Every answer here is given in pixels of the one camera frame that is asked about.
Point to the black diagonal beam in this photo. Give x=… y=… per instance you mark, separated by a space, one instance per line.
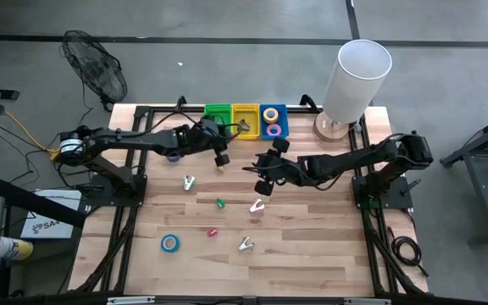
x=36 y=203

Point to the white shade table lamp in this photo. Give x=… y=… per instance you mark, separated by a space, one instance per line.
x=356 y=80

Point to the white yellow spray can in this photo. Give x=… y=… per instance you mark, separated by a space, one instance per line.
x=15 y=248

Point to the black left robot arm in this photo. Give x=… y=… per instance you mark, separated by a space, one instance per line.
x=134 y=137

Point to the blue plastic basket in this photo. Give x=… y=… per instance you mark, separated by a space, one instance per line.
x=285 y=114

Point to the yellow plastic basket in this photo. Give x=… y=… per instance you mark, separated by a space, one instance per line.
x=246 y=112

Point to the yellow tape roll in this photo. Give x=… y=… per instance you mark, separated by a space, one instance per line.
x=270 y=109

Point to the green plastic basket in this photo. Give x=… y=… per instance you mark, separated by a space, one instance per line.
x=217 y=111

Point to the black floor fan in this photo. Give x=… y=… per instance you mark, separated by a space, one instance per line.
x=95 y=68

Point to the small yellow stapler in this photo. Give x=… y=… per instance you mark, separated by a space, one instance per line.
x=220 y=170

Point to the black side table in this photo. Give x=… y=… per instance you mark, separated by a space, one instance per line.
x=481 y=169

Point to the small green stapler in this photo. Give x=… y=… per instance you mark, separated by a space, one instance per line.
x=220 y=203

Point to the purple tape roll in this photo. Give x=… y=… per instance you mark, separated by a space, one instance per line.
x=173 y=159

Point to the black aluminium table frame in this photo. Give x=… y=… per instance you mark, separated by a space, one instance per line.
x=142 y=111

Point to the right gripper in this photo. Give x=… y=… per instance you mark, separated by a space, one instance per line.
x=275 y=167

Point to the blue tape roll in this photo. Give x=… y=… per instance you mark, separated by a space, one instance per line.
x=163 y=243

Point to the small red stapler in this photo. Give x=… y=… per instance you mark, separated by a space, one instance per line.
x=212 y=232

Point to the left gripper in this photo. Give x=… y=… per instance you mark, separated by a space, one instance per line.
x=197 y=137

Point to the silver table edge bracket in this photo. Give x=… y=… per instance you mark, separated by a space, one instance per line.
x=367 y=301
x=131 y=300

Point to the grey staple remover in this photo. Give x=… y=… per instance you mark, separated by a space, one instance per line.
x=245 y=245

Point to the pink tape roll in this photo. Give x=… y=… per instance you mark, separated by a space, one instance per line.
x=274 y=124

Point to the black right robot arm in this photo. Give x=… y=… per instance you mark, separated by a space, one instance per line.
x=354 y=159

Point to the white paper sign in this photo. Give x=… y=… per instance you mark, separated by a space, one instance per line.
x=53 y=224

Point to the black staple remover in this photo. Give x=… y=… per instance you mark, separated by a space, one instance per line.
x=244 y=125

